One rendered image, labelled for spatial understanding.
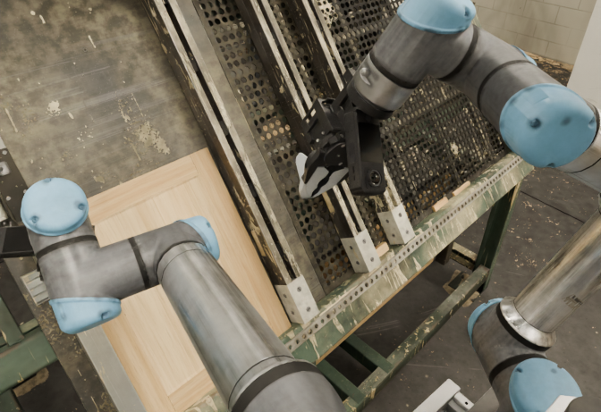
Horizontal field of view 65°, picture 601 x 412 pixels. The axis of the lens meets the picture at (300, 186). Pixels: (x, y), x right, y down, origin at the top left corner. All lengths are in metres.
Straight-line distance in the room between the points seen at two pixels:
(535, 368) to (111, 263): 0.72
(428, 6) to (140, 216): 0.88
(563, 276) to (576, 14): 5.49
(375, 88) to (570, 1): 5.77
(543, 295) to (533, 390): 0.16
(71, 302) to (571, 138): 0.58
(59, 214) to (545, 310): 0.81
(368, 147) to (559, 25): 5.83
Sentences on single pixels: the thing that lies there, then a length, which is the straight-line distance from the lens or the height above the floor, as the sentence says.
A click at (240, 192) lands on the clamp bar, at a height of 1.25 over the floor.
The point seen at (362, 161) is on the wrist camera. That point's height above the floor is 1.68.
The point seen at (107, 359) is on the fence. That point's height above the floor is 1.08.
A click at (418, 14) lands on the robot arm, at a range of 0.57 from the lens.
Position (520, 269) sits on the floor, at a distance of 3.11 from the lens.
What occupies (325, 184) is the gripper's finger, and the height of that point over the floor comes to 1.59.
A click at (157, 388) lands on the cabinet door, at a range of 1.27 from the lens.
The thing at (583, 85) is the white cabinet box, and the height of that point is 0.36.
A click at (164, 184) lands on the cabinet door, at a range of 1.25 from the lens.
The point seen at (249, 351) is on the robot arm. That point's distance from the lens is 0.46.
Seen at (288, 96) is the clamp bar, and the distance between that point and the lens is 1.45.
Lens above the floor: 2.01
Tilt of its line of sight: 35 degrees down
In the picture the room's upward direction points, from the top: straight up
